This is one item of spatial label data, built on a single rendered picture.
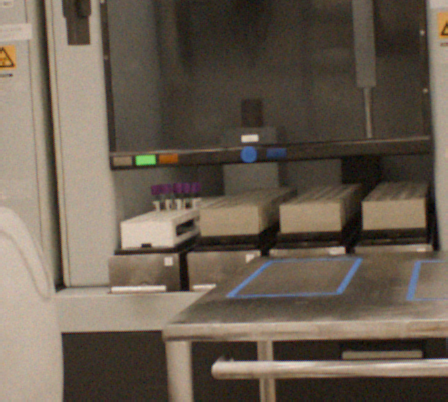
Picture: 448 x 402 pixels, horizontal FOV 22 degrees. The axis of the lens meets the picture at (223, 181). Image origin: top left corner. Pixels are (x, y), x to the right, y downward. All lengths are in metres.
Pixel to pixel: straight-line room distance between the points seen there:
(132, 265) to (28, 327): 1.03
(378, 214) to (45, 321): 1.09
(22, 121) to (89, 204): 0.21
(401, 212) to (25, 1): 0.83
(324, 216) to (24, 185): 0.59
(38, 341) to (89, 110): 1.15
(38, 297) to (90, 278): 1.13
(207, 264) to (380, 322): 0.88
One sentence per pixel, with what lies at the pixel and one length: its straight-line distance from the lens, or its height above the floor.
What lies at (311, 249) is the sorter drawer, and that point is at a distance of 2.05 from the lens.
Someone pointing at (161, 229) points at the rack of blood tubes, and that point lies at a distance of 2.14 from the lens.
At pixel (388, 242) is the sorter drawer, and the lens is 2.04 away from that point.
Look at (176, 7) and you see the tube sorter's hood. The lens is 2.17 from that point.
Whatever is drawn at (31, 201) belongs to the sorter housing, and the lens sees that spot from 2.27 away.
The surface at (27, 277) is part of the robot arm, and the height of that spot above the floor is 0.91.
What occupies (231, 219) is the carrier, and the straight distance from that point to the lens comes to 2.14.
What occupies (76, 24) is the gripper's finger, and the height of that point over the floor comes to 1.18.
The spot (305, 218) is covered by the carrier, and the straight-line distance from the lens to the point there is 2.12.
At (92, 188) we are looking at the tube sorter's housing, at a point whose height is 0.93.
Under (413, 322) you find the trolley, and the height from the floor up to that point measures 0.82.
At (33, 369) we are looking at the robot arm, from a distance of 1.11.
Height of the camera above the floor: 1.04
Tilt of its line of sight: 3 degrees down
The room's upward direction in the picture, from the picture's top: 3 degrees counter-clockwise
